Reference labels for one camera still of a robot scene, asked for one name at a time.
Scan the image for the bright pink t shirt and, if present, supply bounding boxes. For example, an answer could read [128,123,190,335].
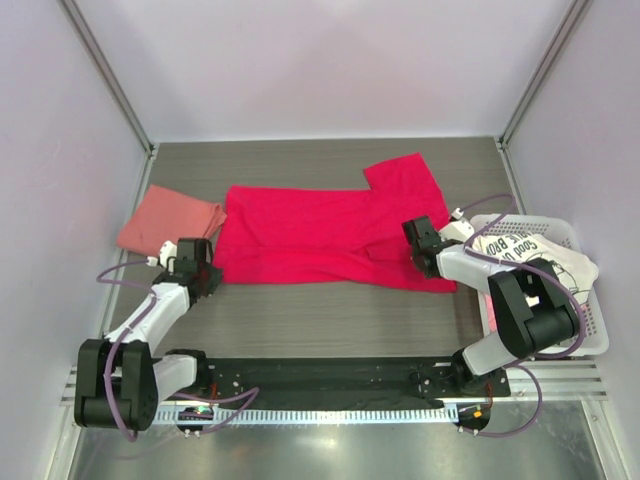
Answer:
[213,153,457,294]

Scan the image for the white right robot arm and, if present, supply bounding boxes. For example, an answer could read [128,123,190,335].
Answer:
[402,216,584,396]

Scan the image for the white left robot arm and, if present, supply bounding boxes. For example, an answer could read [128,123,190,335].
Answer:
[74,238,222,437]

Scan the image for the folded salmon pink t shirt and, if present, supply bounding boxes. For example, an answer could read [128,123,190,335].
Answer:
[116,185,227,256]

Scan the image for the pink garment in basket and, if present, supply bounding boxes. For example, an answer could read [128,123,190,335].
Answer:
[484,296,497,332]

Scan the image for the white printed t shirt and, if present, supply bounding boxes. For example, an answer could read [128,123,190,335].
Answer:
[472,232,599,305]

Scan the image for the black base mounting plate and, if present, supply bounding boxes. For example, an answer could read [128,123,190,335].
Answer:
[159,355,511,436]

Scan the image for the white perforated plastic basket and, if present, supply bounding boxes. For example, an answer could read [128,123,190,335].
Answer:
[470,214,609,356]

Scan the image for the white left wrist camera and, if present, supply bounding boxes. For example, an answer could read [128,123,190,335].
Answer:
[146,241,177,268]

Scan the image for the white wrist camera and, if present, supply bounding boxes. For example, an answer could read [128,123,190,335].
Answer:
[439,208,475,243]
[146,241,177,268]

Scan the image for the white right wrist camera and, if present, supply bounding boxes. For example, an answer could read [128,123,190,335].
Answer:
[439,208,475,243]

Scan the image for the white slotted cable duct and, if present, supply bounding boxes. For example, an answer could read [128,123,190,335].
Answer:
[152,404,458,428]

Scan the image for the aluminium front rail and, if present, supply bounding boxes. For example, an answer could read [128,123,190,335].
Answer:
[60,362,611,406]

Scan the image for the left aluminium frame post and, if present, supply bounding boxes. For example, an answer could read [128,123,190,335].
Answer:
[59,0,157,156]

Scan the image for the aluminium frame post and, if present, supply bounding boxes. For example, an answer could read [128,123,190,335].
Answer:
[497,0,594,151]
[59,0,157,156]

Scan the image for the right aluminium frame post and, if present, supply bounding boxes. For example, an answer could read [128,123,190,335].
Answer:
[497,0,594,151]

